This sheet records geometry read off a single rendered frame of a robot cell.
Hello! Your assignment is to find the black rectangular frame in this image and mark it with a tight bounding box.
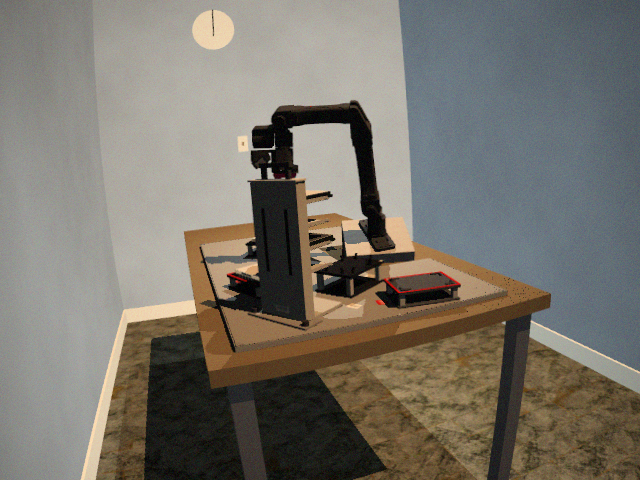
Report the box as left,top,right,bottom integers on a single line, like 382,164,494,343
245,240,257,257

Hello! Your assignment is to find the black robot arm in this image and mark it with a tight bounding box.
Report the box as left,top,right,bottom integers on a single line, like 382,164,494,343
251,100,396,252

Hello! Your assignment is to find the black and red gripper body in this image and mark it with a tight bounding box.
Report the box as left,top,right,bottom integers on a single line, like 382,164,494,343
271,148,298,174

